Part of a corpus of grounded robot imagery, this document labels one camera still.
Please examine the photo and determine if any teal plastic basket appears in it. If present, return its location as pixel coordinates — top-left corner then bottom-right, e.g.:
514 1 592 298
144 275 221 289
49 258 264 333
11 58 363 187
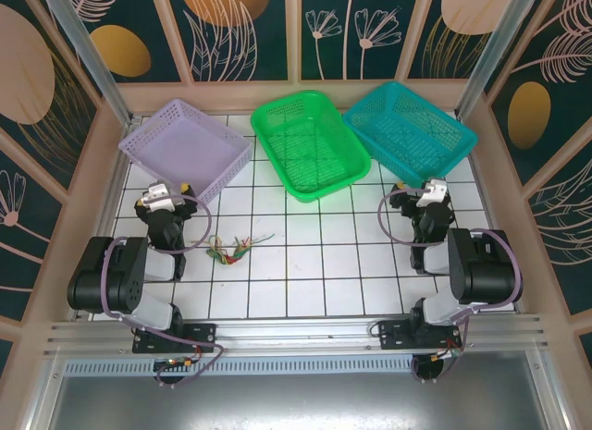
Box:
341 80 479 190

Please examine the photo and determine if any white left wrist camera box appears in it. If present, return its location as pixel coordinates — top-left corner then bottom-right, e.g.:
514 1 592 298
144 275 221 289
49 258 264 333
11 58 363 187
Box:
140 181 176 213

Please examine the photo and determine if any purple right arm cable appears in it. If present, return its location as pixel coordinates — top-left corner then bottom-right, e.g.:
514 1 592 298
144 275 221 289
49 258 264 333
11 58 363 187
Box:
377 187 524 385

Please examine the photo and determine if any thin red wire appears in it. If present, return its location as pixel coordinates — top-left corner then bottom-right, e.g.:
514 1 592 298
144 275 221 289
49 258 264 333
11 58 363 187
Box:
216 235 253 264
210 238 253 267

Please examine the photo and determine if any grey metal sheet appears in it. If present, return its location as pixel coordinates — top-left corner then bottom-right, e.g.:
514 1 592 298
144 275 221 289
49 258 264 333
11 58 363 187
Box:
27 350 573 430

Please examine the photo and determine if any green plastic basket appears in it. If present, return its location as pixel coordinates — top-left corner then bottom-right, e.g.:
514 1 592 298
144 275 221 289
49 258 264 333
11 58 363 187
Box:
250 90 373 203

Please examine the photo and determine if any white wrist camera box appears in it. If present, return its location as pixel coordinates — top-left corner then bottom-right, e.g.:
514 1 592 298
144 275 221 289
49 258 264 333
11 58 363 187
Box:
140 181 176 213
414 178 449 208

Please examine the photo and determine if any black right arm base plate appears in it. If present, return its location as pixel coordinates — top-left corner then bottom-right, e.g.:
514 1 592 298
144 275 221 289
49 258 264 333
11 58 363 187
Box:
377 319 463 352

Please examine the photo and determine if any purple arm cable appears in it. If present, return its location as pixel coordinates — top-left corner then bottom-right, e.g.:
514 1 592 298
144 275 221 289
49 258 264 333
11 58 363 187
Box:
377 187 524 385
100 193 228 387

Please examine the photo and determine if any slotted grey cable duct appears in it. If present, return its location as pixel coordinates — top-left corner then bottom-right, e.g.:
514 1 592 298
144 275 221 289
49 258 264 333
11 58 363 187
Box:
62 358 417 379

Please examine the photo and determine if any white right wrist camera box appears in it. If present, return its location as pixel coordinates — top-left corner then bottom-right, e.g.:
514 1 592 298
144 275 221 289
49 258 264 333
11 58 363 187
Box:
414 178 449 208

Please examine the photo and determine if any aluminium mounting rail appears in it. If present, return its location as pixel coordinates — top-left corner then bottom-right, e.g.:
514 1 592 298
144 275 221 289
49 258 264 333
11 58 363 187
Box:
43 313 549 357

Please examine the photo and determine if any aluminium frame post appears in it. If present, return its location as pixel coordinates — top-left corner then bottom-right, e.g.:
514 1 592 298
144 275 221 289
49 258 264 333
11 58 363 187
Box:
455 0 542 119
37 0 136 126

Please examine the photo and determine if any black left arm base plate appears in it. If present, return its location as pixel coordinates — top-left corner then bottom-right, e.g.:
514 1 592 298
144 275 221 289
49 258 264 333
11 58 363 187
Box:
132 323 218 355

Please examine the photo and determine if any lilac plastic basket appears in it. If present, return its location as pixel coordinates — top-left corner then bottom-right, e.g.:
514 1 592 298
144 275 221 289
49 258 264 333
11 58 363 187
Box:
117 98 254 207

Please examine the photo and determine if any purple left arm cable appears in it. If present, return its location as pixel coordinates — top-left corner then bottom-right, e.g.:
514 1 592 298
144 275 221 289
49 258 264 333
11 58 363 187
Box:
100 193 228 387

